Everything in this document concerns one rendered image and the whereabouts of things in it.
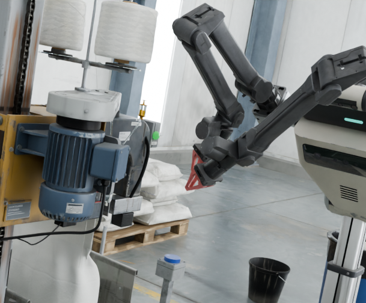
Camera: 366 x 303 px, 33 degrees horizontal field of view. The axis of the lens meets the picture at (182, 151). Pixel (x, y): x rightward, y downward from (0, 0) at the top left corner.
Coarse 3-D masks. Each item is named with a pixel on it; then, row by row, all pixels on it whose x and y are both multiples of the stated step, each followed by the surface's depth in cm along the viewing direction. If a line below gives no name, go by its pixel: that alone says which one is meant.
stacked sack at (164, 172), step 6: (150, 162) 552; (156, 162) 555; (162, 162) 559; (150, 168) 537; (156, 168) 538; (162, 168) 542; (168, 168) 550; (174, 168) 557; (156, 174) 534; (162, 174) 538; (168, 174) 546; (174, 174) 553; (180, 174) 559; (162, 180) 542
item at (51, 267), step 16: (32, 224) 226; (48, 224) 222; (80, 224) 213; (16, 240) 225; (32, 240) 222; (48, 240) 220; (64, 240) 217; (80, 240) 214; (16, 256) 222; (32, 256) 218; (48, 256) 216; (64, 256) 214; (80, 256) 212; (16, 272) 222; (32, 272) 216; (48, 272) 214; (64, 272) 211; (80, 272) 210; (96, 272) 216; (16, 288) 222; (32, 288) 216; (48, 288) 213; (64, 288) 210; (80, 288) 210; (96, 288) 217
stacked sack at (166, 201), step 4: (148, 200) 538; (152, 200) 538; (156, 200) 542; (160, 200) 546; (164, 200) 551; (168, 200) 554; (172, 200) 558; (176, 200) 566; (156, 204) 542; (160, 204) 548; (164, 204) 554
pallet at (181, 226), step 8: (136, 224) 526; (160, 224) 539; (168, 224) 544; (176, 224) 554; (184, 224) 566; (96, 232) 484; (112, 232) 492; (120, 232) 496; (128, 232) 500; (136, 232) 506; (144, 232) 515; (152, 232) 525; (168, 232) 564; (176, 232) 563; (184, 232) 569; (96, 240) 476; (112, 240) 481; (136, 240) 521; (144, 240) 518; (152, 240) 528; (160, 240) 539; (96, 248) 476; (104, 248) 474; (112, 248) 484; (120, 248) 495; (128, 248) 501
